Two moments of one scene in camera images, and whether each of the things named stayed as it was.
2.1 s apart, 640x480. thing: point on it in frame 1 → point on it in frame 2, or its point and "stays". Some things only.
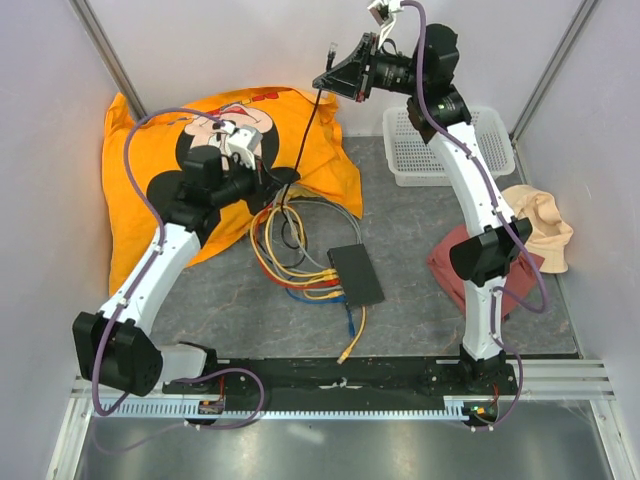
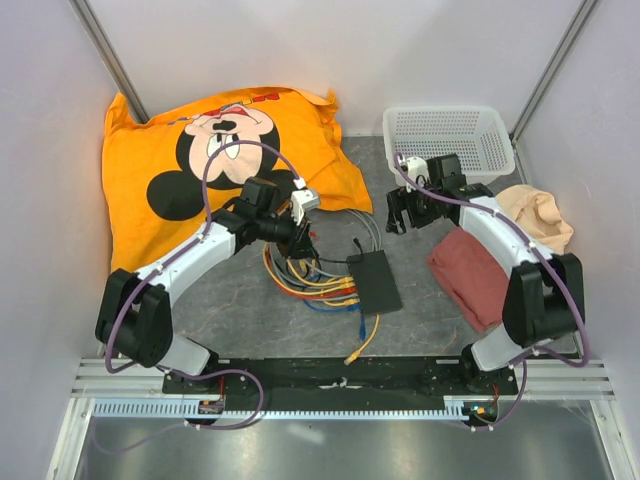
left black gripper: [263, 185] → [303, 247]
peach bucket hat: [548, 236] stays
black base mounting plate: [349, 377] stays
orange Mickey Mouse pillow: [303, 145] stays
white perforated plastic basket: [416, 163] stays
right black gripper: [351, 77] → [399, 200]
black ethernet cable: [332, 52] → [321, 260]
